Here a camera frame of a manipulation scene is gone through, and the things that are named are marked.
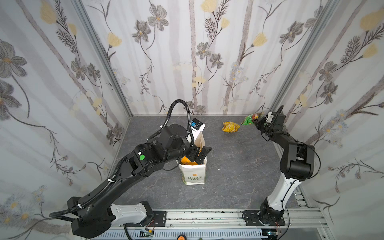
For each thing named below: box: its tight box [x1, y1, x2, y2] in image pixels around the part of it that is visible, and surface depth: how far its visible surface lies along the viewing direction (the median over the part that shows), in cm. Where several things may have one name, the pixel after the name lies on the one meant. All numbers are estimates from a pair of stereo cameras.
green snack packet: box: [241, 112, 262, 126], surface depth 100 cm
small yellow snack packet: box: [222, 121, 241, 133], surface depth 110 cm
